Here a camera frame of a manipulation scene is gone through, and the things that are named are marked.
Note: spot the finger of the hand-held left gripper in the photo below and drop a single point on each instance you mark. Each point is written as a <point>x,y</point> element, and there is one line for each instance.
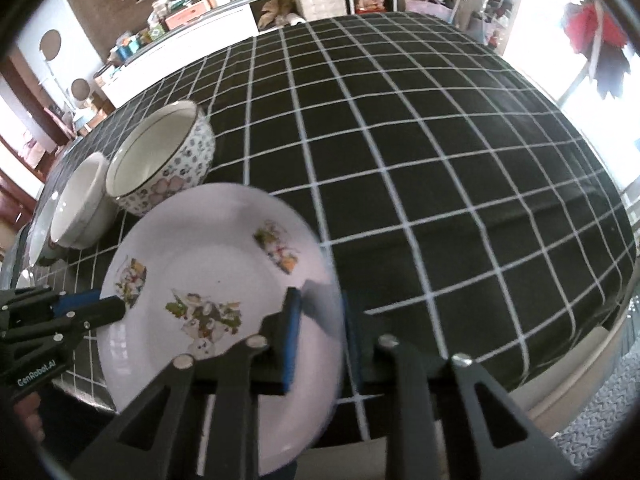
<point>97,311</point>
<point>80,301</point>

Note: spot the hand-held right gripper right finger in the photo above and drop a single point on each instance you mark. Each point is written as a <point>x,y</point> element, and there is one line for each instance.
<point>354,347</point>

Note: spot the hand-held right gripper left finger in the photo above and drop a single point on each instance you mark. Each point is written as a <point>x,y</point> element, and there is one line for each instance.
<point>291,340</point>

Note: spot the white bowl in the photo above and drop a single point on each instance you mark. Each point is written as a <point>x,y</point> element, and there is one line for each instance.
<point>80,200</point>
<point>41,232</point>

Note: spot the white floral plate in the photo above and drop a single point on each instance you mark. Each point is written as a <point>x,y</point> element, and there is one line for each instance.
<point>210,255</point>

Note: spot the floral bowl with black rim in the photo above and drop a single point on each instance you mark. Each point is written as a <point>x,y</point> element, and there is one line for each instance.
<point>165,160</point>

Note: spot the person's left hand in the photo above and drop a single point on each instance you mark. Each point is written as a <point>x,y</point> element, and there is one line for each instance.
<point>31,416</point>

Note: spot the black checked tablecloth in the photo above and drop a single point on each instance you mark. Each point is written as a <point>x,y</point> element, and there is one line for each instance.
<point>425,185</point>

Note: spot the grey knit cushion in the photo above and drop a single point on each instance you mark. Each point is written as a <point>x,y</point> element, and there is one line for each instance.
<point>595,435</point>

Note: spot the white low cabinet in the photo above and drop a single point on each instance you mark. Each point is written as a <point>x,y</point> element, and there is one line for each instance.
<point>190,45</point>

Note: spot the pink box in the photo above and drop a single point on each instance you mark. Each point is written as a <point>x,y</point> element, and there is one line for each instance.
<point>186,16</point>

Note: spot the pink bag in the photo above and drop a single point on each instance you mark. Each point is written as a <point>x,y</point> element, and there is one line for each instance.
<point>430,10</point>

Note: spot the hanging red clothes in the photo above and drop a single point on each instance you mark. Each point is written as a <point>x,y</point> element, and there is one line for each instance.
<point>600,35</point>

